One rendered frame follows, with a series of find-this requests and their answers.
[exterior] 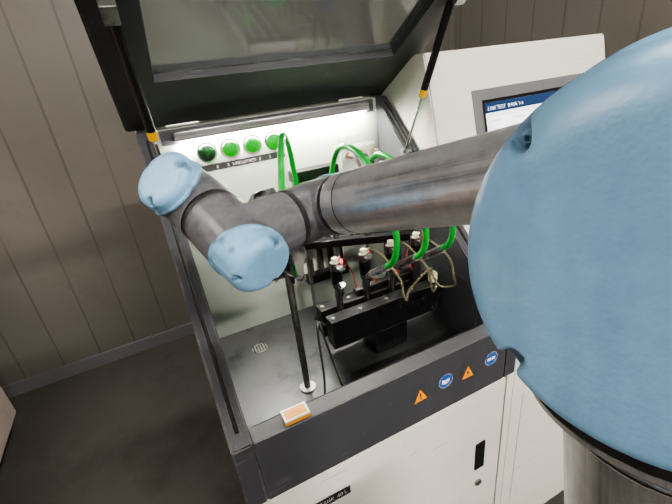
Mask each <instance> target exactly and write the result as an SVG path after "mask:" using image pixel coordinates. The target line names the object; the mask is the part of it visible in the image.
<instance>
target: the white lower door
mask: <svg viewBox="0 0 672 504"><path fill-rule="evenodd" d="M505 382H506V378H505V377H502V379H500V380H498V381H496V382H494V383H492V384H490V385H488V386H486V387H484V388H483V389H481V390H479V391H477V392H475V393H473V394H471V395H469V396H467V397H465V398H463V399H462V400H460V401H458V402H456V403H454V404H452V405H450V406H448V407H446V408H444V409H442V410H441V411H439V412H437V413H435V414H433V415H431V416H429V417H427V418H425V419H423V420H421V421H420V422H418V423H416V424H414V425H412V426H410V427H408V428H406V429H404V430H402V431H400V432H399V433H397V434H395V435H393V436H391V437H389V438H387V439H385V440H383V441H381V442H379V443H378V444H376V445H374V446H372V447H370V448H368V449H366V450H364V451H362V452H360V453H358V454H357V455H355V456H353V457H351V458H349V459H347V460H345V461H343V462H341V463H339V464H337V465H336V466H334V467H332V468H330V469H328V470H326V471H324V472H322V473H320V474H318V475H316V476H315V477H313V478H311V479H309V480H307V481H305V482H303V483H301V484H299V485H297V486H295V487H294V488H292V489H290V490H288V491H286V492H284V493H282V494H280V495H278V496H276V497H274V498H273V499H271V500H269V499H268V500H267V502H265V503H263V504H493V501H494V491H495V481H496V471H497V461H498V451H499V442H500V432H501V422H502V412H503V402H504V392H505Z"/></svg>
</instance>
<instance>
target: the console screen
mask: <svg viewBox="0 0 672 504"><path fill-rule="evenodd" d="M581 74H583V73H578V74H571V75H565V76H559V77H553V78H547V79H541V80H535V81H528V82H522V83H516V84H510V85H504V86H498V87H492V88H486V89H479V90H473V91H471V95H472V103H473V111H474V118H475V126H476V134H477V135H478V134H482V133H485V132H489V131H493V130H496V129H500V128H504V127H507V126H511V125H515V124H518V123H522V122H523V121H524V120H525V119H526V118H527V117H528V116H529V115H530V114H531V113H532V112H533V111H534V110H535V109H536V108H537V107H538V106H539V105H540V104H542V103H543V102H544V101H545V100H546V99H548V98H549V97H550V96H551V95H552V94H554V93H555V92H556V91H558V90H559V89H560V88H562V87H563V86H564V85H566V84H567V83H569V82H570V81H572V80H574V79H575V78H577V77H578V76H580V75H581Z"/></svg>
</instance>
